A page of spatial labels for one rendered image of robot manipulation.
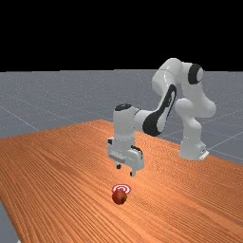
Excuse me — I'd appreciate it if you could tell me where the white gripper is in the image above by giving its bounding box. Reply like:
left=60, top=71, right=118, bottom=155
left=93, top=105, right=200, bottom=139
left=106, top=137, right=146, bottom=178

